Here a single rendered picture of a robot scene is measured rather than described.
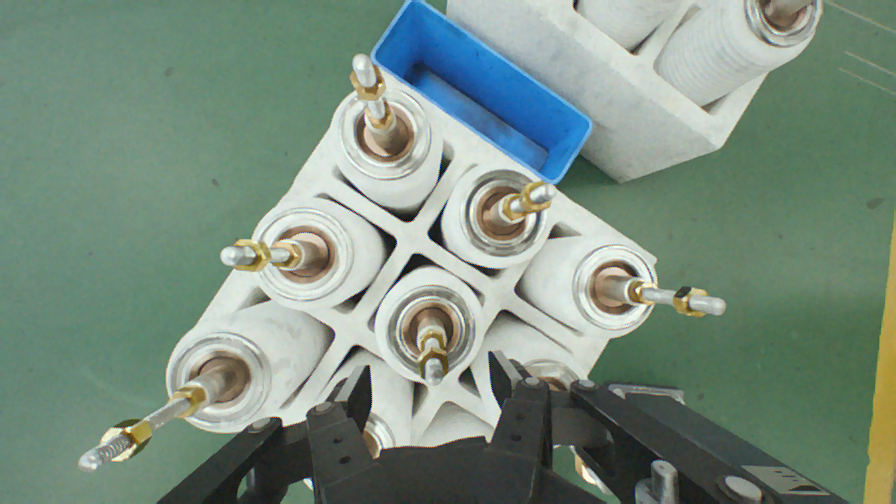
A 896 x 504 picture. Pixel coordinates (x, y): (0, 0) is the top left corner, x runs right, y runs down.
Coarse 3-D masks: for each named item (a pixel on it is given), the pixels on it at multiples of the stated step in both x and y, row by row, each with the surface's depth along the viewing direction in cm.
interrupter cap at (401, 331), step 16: (416, 288) 23; (432, 288) 23; (448, 288) 23; (400, 304) 23; (416, 304) 23; (432, 304) 23; (448, 304) 23; (464, 304) 23; (400, 320) 23; (416, 320) 24; (448, 320) 24; (464, 320) 24; (400, 336) 23; (416, 336) 24; (448, 336) 24; (464, 336) 24; (400, 352) 23; (416, 352) 23; (448, 352) 24; (464, 352) 24; (416, 368) 23
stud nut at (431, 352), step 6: (432, 348) 16; (438, 348) 17; (420, 354) 17; (426, 354) 16; (432, 354) 16; (438, 354) 16; (444, 354) 16; (420, 360) 16; (426, 360) 16; (444, 360) 16; (420, 366) 16; (444, 366) 16; (420, 372) 16; (444, 372) 16
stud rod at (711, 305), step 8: (648, 288) 21; (656, 288) 20; (648, 296) 20; (656, 296) 20; (664, 296) 19; (672, 296) 19; (696, 296) 17; (704, 296) 17; (672, 304) 19; (696, 304) 17; (704, 304) 16; (712, 304) 16; (720, 304) 16; (704, 312) 17; (712, 312) 16; (720, 312) 16
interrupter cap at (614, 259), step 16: (592, 256) 24; (608, 256) 25; (624, 256) 25; (640, 256) 25; (576, 272) 24; (592, 272) 24; (608, 272) 25; (624, 272) 25; (640, 272) 25; (576, 288) 24; (592, 288) 25; (576, 304) 24; (592, 304) 25; (608, 304) 25; (624, 304) 25; (592, 320) 24; (608, 320) 25; (624, 320) 25; (640, 320) 25
